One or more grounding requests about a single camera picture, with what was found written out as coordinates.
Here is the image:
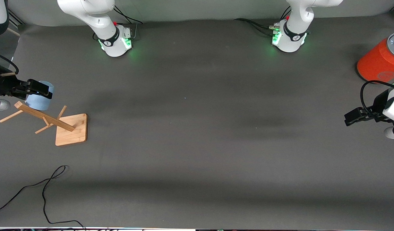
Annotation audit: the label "light blue plastic cup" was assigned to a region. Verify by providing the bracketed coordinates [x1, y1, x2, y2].
[25, 81, 54, 111]

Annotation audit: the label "wooden cup rack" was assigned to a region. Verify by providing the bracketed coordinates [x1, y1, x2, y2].
[0, 101, 88, 146]

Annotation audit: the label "orange cylinder with grey lid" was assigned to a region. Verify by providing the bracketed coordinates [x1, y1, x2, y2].
[356, 32, 394, 84]

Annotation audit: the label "aluminium frame rail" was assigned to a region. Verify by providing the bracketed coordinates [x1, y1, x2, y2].
[6, 8, 25, 37]

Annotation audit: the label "thin black loose cable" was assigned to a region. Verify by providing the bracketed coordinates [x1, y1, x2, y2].
[0, 165, 87, 231]

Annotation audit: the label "black right arm base cables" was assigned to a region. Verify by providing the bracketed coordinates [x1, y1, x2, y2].
[112, 4, 143, 41]

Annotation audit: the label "black arm base cables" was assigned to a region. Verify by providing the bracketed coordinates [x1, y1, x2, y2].
[233, 6, 292, 36]
[112, 4, 143, 41]

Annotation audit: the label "black left arm base cables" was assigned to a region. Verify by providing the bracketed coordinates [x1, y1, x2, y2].
[233, 6, 292, 36]

